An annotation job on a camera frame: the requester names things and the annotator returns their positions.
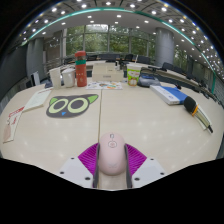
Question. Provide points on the red-white brochure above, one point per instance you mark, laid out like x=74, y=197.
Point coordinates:
x=12, y=125

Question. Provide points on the white standing appliance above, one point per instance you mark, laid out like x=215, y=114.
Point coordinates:
x=35, y=78

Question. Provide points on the white lidded mug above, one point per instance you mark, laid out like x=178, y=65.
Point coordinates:
x=68, y=78

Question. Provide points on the cat-face mouse pad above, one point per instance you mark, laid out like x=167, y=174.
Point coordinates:
x=70, y=106

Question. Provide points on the black handheld microphone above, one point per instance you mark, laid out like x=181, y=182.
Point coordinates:
x=190, y=104

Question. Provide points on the colourful sticker sheet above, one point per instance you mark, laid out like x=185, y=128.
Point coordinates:
x=104, y=85

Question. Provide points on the dark office chairs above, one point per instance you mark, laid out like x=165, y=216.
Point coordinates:
x=144, y=60

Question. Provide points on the pink computer mouse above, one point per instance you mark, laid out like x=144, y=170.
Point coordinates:
x=112, y=155

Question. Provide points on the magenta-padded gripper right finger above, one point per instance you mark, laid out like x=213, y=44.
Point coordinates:
x=150, y=170

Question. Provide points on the curved conference table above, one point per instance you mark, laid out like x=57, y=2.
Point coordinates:
x=176, y=77

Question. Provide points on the blue-white book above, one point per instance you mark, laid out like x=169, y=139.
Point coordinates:
x=168, y=94

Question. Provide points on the white paper booklet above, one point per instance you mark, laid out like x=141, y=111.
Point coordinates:
x=37, y=99

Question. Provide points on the white paper cup stack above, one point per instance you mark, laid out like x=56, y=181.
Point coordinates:
x=55, y=78

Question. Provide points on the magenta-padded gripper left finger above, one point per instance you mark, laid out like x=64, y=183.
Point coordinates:
x=74, y=170

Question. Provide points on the ceiling lights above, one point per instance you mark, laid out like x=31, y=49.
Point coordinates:
x=108, y=3

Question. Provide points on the beige cardboard box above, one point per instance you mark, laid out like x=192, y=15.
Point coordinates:
x=107, y=74

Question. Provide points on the green-white paper cup with straw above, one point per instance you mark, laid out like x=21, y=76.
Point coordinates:
x=133, y=76

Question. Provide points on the red thermos bottle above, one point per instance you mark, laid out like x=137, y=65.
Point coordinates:
x=81, y=71

